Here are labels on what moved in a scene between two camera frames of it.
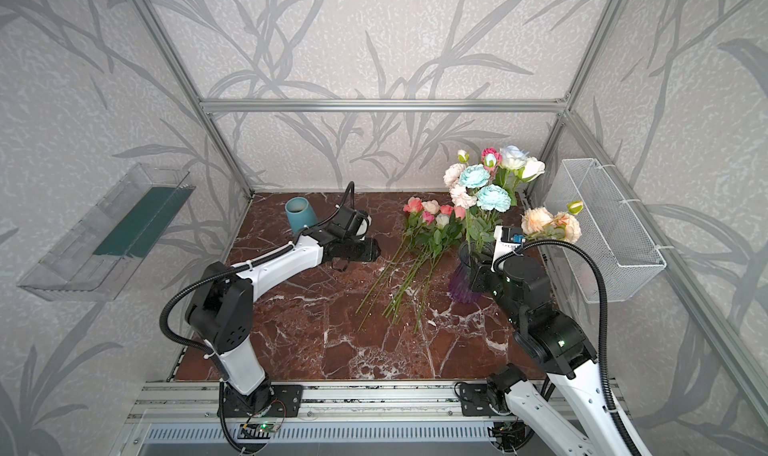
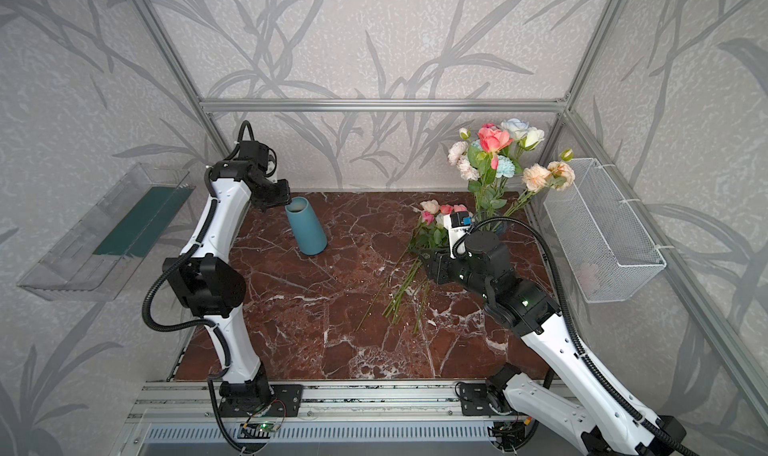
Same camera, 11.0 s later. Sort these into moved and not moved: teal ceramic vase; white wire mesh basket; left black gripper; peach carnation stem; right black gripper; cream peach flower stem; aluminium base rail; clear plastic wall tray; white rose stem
Moved: left black gripper; peach carnation stem; cream peach flower stem; right black gripper; white rose stem
Not moved: aluminium base rail; clear plastic wall tray; white wire mesh basket; teal ceramic vase
